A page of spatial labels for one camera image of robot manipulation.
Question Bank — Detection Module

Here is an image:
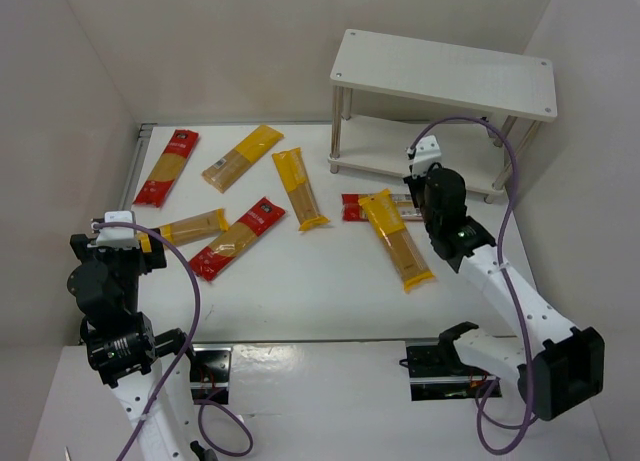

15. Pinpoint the red spaghetti bag centre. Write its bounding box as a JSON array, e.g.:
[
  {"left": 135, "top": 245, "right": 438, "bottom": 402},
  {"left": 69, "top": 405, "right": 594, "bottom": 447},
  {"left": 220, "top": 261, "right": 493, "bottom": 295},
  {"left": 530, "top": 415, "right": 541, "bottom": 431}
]
[{"left": 189, "top": 197, "right": 286, "bottom": 282}]

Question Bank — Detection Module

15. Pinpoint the yellow Pastatime bag left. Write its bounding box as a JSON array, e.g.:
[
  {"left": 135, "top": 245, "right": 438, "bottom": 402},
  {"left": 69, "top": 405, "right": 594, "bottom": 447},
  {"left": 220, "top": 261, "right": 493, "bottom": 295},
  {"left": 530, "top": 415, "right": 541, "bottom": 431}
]
[{"left": 153, "top": 208, "right": 230, "bottom": 247}]

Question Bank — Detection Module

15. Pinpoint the yellow pastatime bag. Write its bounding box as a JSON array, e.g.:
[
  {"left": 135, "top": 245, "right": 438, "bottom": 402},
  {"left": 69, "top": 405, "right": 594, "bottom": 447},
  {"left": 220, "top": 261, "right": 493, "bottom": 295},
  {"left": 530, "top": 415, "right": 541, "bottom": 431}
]
[
  {"left": 358, "top": 189, "right": 434, "bottom": 293},
  {"left": 153, "top": 208, "right": 230, "bottom": 247}
]

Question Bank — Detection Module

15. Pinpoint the yellow spaghetti bag centre upright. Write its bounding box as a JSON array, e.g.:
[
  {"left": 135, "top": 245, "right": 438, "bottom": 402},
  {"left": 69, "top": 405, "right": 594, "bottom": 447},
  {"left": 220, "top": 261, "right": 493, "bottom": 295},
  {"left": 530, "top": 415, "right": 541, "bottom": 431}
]
[{"left": 272, "top": 147, "right": 330, "bottom": 232}]

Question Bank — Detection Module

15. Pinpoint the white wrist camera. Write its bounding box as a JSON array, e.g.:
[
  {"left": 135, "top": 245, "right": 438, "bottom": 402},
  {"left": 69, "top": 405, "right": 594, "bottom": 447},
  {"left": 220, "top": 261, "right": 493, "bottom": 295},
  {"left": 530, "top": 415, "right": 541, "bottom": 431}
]
[
  {"left": 406, "top": 135, "right": 442, "bottom": 178},
  {"left": 91, "top": 211, "right": 139, "bottom": 250}
]

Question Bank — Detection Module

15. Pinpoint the yellow spaghetti bag with barcode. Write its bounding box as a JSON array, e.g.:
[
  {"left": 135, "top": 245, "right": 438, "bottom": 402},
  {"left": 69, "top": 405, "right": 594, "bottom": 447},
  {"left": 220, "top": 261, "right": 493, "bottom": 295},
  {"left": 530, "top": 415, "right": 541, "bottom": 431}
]
[{"left": 201, "top": 125, "right": 284, "bottom": 193}]

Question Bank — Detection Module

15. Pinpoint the white two-tier shelf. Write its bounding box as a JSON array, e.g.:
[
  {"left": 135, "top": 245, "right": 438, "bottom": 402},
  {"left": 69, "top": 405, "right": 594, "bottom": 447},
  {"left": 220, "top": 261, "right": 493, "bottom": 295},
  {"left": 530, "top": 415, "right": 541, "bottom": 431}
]
[{"left": 328, "top": 29, "right": 557, "bottom": 203}]

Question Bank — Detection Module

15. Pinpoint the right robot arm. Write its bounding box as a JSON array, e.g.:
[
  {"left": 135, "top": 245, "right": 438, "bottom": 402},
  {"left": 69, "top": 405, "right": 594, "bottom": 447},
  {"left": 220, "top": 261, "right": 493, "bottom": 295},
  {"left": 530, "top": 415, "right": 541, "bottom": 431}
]
[{"left": 404, "top": 164, "right": 605, "bottom": 421}]

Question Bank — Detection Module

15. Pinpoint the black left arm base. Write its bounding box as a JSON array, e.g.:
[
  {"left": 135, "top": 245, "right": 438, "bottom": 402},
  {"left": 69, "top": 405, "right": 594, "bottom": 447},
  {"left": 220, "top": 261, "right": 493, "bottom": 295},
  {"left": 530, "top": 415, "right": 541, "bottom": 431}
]
[{"left": 189, "top": 344, "right": 232, "bottom": 405}]

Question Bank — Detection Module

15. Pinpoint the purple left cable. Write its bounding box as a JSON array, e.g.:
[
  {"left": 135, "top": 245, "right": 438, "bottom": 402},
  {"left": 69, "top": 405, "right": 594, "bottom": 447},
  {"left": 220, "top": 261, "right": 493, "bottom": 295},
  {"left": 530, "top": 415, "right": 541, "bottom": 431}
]
[{"left": 94, "top": 223, "right": 254, "bottom": 461}]

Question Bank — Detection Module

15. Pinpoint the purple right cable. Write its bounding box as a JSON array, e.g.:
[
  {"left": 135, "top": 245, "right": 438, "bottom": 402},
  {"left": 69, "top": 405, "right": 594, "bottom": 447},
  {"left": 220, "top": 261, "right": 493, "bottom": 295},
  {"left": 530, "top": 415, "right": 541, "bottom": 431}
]
[{"left": 407, "top": 116, "right": 539, "bottom": 455}]

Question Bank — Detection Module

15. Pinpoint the aluminium table edge rail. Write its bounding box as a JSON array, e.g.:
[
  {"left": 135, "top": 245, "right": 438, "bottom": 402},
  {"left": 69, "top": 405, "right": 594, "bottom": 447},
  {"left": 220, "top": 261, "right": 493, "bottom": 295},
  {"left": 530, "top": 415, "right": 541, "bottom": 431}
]
[{"left": 117, "top": 123, "right": 156, "bottom": 211}]

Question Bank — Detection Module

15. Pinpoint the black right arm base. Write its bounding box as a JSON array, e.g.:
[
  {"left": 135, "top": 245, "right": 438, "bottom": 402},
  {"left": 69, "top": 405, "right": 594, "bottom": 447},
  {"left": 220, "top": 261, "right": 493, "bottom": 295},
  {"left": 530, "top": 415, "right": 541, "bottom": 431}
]
[{"left": 398, "top": 344, "right": 495, "bottom": 402}]

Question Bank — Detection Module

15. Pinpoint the yellow Pastatime bag front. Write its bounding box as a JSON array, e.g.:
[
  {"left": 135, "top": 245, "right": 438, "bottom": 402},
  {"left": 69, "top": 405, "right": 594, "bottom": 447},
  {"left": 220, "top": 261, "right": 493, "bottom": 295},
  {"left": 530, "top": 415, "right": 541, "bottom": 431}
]
[{"left": 358, "top": 189, "right": 434, "bottom": 293}]

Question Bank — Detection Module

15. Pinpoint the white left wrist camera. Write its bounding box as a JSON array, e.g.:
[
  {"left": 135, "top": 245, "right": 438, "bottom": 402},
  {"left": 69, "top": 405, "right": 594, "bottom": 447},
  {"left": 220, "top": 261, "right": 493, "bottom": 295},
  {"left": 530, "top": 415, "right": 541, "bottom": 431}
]
[{"left": 91, "top": 211, "right": 139, "bottom": 250}]

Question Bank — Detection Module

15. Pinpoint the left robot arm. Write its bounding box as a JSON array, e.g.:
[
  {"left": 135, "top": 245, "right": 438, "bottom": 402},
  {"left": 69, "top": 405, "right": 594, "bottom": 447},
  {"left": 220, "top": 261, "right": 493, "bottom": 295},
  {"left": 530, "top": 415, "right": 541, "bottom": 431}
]
[{"left": 67, "top": 220, "right": 216, "bottom": 460}]

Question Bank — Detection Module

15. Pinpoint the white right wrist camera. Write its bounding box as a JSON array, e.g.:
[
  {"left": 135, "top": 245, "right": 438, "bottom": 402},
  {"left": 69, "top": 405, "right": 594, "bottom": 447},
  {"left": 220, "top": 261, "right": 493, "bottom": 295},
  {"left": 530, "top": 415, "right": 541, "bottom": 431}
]
[{"left": 406, "top": 135, "right": 442, "bottom": 178}]

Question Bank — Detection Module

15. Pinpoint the purple cable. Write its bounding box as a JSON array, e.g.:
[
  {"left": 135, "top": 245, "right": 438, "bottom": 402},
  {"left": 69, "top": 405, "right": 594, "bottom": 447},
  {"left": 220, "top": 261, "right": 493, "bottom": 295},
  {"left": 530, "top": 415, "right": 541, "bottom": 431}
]
[
  {"left": 407, "top": 116, "right": 539, "bottom": 455},
  {"left": 94, "top": 223, "right": 254, "bottom": 461}
]

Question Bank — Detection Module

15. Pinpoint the red spaghetti bag far left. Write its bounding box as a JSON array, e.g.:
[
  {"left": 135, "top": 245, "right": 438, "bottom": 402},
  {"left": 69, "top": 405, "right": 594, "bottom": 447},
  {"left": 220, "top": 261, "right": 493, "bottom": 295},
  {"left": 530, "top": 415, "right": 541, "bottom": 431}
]
[{"left": 133, "top": 130, "right": 199, "bottom": 208}]

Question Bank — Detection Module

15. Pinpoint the red spaghetti bag near shelf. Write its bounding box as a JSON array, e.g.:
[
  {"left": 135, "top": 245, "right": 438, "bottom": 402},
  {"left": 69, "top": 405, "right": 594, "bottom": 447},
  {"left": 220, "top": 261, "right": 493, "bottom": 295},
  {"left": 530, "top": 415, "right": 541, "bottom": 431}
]
[{"left": 341, "top": 193, "right": 422, "bottom": 222}]

